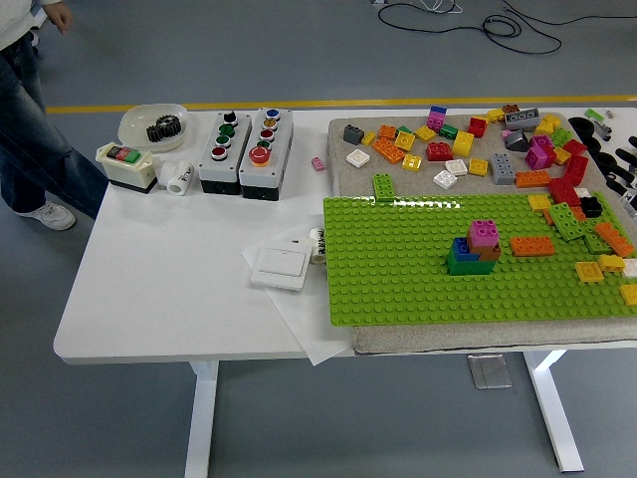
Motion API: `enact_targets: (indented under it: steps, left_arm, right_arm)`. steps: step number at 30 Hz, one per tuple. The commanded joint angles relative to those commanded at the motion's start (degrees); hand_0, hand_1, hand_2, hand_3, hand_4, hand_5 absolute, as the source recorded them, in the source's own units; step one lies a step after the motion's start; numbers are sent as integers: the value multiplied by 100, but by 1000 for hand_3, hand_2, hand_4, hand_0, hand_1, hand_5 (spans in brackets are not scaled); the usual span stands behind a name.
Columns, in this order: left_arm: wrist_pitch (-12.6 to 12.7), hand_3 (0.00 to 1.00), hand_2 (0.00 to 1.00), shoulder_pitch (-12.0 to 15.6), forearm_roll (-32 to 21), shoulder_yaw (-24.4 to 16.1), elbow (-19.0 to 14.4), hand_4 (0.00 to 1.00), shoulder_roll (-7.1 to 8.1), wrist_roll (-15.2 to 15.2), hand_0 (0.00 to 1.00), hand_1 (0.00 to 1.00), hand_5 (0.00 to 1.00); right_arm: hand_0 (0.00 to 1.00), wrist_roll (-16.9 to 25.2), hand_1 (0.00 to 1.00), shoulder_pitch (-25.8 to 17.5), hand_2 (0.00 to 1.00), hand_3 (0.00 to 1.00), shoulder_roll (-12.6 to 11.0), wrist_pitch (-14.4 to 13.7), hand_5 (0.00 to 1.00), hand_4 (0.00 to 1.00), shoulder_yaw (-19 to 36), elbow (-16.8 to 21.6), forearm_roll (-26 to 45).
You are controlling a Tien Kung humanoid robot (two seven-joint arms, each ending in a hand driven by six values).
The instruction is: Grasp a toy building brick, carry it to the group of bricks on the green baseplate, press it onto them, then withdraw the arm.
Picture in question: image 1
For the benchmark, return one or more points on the small brown brick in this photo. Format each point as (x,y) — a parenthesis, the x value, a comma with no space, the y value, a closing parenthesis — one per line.
(510,108)

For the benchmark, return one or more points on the person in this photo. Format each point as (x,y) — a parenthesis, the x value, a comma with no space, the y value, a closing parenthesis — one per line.
(20,124)

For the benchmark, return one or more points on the white square tile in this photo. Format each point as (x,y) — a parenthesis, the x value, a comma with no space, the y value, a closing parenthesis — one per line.
(631,269)
(359,157)
(444,179)
(456,167)

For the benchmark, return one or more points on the dark green brick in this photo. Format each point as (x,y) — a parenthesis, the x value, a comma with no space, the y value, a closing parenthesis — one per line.
(468,269)

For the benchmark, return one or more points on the metal floor plate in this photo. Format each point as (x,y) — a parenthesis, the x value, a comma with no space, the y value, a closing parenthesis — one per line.
(490,371)

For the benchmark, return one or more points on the white pipe coupling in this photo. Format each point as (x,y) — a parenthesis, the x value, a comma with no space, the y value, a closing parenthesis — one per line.
(317,244)

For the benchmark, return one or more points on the black gear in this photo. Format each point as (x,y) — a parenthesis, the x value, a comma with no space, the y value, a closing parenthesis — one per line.
(169,125)
(155,134)

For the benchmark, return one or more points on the small white brick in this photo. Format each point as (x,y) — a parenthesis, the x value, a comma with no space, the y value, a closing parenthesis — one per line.
(581,191)

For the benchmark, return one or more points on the small yellow brick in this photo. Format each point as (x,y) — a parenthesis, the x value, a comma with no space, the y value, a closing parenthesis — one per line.
(368,139)

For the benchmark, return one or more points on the white paper sheet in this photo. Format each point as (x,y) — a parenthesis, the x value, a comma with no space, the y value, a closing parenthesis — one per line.
(308,328)

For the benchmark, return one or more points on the white wall switch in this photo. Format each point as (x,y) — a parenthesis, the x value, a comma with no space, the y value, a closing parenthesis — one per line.
(278,269)

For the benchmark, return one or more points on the yellow curved brick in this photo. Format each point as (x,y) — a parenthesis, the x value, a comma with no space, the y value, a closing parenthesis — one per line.
(463,144)

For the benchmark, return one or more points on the dark grey slope brick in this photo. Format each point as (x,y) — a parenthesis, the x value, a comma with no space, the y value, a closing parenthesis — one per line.
(516,141)
(354,134)

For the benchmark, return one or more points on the green two-by-four brick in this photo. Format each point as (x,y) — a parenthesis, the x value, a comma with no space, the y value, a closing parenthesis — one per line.
(569,221)

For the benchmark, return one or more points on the yellow square tile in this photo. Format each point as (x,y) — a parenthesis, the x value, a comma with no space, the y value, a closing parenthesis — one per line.
(479,167)
(589,272)

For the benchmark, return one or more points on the yellow two-by-two brick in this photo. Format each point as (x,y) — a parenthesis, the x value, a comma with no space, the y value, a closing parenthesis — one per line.
(404,141)
(412,162)
(629,295)

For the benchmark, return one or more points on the orange two-by-two brick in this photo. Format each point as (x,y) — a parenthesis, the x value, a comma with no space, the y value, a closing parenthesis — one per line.
(387,132)

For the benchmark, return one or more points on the beige red-green switch box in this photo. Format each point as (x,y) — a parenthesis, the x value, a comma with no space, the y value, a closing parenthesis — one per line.
(124,169)

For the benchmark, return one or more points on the small grey part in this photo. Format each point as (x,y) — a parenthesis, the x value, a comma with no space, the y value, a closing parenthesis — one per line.
(603,130)

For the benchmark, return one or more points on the red two-by-four brick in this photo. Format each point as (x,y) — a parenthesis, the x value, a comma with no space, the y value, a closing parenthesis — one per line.
(576,170)

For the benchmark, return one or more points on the black brick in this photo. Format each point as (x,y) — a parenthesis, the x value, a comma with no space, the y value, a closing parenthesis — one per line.
(591,206)

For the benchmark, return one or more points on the white table leg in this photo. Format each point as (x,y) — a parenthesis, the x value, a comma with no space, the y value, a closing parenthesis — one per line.
(552,413)
(201,423)

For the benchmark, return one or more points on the grey-brown mat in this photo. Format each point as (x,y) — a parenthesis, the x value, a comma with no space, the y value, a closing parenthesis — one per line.
(448,336)

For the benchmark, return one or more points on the clear plastic bag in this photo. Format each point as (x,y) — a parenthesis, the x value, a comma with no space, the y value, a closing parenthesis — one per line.
(629,204)

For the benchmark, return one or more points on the small blue brick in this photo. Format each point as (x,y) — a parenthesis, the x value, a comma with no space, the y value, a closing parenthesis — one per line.
(438,109)

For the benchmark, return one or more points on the green studded baseplate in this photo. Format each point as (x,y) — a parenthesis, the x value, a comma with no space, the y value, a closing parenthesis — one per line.
(398,299)

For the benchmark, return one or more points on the white pipe tee fitting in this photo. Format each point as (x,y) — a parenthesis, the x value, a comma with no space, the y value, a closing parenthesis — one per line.
(176,176)

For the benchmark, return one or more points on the grey four-button control box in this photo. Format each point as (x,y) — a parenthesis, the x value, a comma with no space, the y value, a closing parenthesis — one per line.
(221,159)

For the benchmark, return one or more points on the large red brick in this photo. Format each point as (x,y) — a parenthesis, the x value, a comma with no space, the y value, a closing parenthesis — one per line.
(562,191)

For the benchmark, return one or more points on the magenta two-by-two brick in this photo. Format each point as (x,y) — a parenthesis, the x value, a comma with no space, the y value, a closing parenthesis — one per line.
(484,233)

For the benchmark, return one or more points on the white plastic bowl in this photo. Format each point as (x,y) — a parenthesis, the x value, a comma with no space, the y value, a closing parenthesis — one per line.
(134,124)

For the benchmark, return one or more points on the person's right hand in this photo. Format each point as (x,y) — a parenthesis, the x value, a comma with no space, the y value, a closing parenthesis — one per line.
(60,17)

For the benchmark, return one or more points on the green flat plate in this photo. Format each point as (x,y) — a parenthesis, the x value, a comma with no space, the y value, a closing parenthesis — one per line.
(404,130)

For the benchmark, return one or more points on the grey emergency-stop control box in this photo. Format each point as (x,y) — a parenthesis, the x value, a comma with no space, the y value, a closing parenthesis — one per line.
(264,169)

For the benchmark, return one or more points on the small green part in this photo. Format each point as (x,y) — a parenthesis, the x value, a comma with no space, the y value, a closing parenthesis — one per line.
(594,114)

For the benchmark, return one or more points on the green two-by-three plate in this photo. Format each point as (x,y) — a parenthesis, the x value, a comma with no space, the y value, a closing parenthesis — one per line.
(383,187)

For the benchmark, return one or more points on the grey brick with holes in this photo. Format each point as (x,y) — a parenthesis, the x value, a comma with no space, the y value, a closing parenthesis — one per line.
(521,119)

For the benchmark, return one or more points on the black roller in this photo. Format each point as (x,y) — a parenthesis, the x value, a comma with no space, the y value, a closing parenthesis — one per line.
(606,162)
(592,145)
(616,183)

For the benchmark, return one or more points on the small pink brick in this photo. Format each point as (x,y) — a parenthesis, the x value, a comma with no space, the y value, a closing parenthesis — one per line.
(506,134)
(318,164)

